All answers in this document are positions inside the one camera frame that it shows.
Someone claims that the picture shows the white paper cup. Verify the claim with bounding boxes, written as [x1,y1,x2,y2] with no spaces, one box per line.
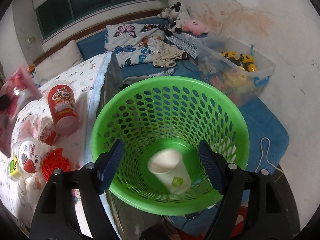
[148,148,191,194]

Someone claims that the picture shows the pink plastic bag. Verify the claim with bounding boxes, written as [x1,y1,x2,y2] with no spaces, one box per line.
[1,67,42,157]

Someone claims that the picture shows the green perforated plastic basket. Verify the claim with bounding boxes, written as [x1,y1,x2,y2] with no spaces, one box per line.
[91,76,249,216]

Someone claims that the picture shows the yogurt cup with strawberry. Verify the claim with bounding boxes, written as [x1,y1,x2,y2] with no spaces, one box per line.
[17,138,44,177]

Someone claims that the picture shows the red snack cup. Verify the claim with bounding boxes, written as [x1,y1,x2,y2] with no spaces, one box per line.
[45,80,80,137]

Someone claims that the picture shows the cartoon print bed sheet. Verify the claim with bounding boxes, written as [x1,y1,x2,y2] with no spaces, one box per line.
[1,53,122,235]

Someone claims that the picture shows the small yellow green box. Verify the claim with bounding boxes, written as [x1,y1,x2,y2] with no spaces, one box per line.
[8,155,21,181]

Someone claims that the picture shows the clear plastic toy bin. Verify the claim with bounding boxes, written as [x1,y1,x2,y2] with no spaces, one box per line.
[195,37,276,107]

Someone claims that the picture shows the white plain pillow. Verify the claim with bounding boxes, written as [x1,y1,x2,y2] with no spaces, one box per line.
[33,40,84,86]

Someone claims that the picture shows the beige crumpled clothing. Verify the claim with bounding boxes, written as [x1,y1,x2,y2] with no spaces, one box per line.
[148,37,188,68]

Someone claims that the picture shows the butterfly print pillow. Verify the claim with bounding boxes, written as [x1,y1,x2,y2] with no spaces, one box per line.
[104,23,165,68]

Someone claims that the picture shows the grey patterned cloth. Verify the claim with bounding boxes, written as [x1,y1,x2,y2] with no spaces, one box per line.
[165,33,197,60]

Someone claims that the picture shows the pink plush toy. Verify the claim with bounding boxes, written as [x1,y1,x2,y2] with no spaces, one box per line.
[182,20,209,36]

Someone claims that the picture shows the cow plush toy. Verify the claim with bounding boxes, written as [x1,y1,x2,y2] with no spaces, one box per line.
[157,2,191,36]

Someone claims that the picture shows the white cable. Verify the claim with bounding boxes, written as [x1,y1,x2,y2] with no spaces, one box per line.
[254,137,285,174]

